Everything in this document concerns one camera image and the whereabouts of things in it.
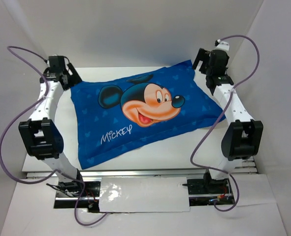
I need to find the Mickey Mouse pillowcase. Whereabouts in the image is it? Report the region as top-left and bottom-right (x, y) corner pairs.
(71, 60), (224, 169)

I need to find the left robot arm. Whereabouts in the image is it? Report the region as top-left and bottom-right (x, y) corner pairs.
(18, 56), (85, 197)

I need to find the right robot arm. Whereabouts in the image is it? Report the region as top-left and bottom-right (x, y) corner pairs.
(193, 47), (263, 193)

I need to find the white cover plate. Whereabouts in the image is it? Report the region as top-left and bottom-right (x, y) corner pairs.
(98, 177), (190, 213)

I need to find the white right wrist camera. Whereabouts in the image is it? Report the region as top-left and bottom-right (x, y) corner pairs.
(215, 39), (230, 52)

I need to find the aluminium side rail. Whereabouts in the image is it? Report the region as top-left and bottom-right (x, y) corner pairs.
(233, 157), (258, 173)

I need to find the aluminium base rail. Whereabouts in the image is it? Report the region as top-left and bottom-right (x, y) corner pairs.
(27, 167), (258, 178)

